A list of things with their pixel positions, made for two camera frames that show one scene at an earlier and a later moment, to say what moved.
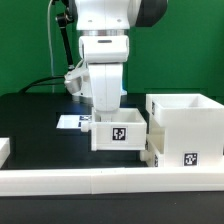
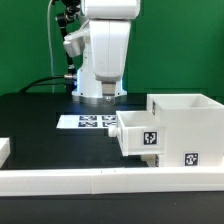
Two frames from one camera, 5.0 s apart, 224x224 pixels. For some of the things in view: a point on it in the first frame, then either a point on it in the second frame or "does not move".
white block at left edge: (4, 150) does not move
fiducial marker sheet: (73, 121) does not move
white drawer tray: (127, 130) → (137, 133)
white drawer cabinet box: (193, 128) does not move
